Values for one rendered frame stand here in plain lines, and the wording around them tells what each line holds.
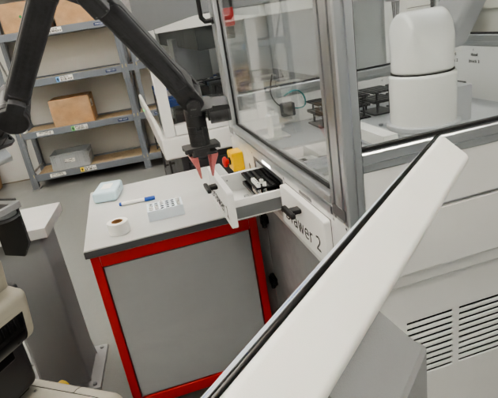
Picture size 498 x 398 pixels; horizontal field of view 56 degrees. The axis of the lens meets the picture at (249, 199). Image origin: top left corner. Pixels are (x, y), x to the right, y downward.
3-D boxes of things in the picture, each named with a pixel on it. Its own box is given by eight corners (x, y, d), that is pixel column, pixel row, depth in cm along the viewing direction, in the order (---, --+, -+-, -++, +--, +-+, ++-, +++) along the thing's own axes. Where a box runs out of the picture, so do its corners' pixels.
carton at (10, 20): (5, 36, 449) (-6, 5, 439) (14, 35, 479) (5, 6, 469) (48, 29, 454) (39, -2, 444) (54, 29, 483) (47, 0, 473)
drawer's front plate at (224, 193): (233, 230, 132) (226, 193, 128) (212, 197, 159) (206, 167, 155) (239, 228, 133) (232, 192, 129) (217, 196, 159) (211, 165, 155)
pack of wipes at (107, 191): (117, 200, 189) (115, 189, 187) (93, 204, 189) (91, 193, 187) (124, 188, 203) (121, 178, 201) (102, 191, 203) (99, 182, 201)
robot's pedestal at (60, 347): (28, 407, 196) (-40, 245, 169) (45, 360, 224) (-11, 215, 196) (101, 389, 199) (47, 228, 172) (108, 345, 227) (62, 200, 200)
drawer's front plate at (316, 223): (327, 265, 106) (322, 222, 102) (284, 220, 133) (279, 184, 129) (334, 264, 107) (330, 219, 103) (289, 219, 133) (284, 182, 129)
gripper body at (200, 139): (221, 148, 133) (216, 123, 130) (186, 157, 131) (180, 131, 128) (216, 144, 139) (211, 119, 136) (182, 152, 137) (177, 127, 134)
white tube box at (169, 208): (149, 222, 162) (147, 212, 161) (149, 213, 170) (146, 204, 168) (185, 214, 164) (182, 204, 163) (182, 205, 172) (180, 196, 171)
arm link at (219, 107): (181, 80, 126) (186, 102, 121) (223, 73, 128) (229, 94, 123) (187, 113, 136) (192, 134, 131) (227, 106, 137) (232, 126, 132)
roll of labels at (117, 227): (121, 226, 163) (118, 215, 161) (134, 229, 158) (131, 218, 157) (105, 234, 158) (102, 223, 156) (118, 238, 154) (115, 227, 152)
